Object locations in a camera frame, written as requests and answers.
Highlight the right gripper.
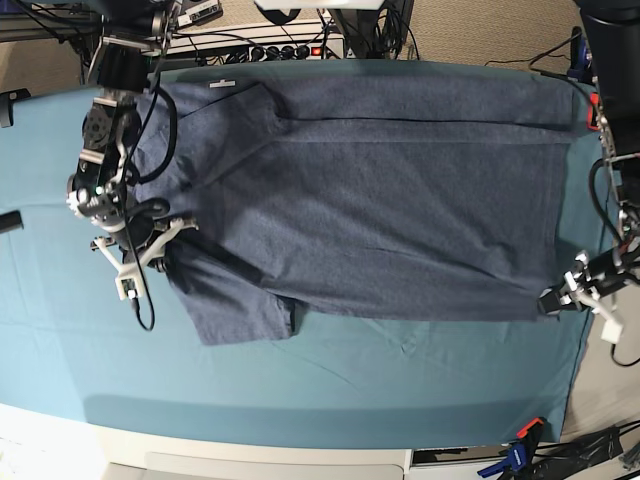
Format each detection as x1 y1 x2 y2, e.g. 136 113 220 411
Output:
90 215 199 275

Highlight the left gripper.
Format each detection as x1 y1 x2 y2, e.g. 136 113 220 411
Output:
537 248 623 325

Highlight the blue-grey heathered T-shirt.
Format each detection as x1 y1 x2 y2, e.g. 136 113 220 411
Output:
134 76 573 345

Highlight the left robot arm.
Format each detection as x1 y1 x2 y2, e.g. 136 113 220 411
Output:
538 1 639 315

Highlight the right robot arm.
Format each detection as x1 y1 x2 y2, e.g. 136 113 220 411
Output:
67 1 197 297

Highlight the teal table cloth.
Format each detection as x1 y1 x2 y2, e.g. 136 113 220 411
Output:
1 60 610 449

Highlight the blue orange clamp bottom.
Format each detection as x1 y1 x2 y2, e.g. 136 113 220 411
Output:
477 417 546 479

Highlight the black stand at left edge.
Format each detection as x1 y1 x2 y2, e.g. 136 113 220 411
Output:
0 210 24 234

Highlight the black plastic bag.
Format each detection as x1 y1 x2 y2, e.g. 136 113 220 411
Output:
529 426 623 480

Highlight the orange black clamp top right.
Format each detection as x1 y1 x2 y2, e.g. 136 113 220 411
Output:
586 92 601 131

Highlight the black clamp left edge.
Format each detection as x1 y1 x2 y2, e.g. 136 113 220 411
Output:
0 88 31 128

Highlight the blue clamp top right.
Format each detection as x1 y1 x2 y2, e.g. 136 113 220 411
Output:
538 26 593 85

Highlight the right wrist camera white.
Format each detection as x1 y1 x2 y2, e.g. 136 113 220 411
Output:
115 273 146 301

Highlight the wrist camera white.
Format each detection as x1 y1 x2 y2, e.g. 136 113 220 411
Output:
601 319 624 345
115 273 146 301

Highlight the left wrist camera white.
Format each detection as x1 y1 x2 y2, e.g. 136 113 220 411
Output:
601 319 624 345

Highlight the camera black cable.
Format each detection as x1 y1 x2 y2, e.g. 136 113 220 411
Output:
539 69 640 367
119 74 179 333

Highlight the power strip with red switch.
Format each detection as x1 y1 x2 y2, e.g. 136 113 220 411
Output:
248 38 345 62

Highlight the aluminium frame rail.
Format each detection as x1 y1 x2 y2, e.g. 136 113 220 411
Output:
0 13 76 42

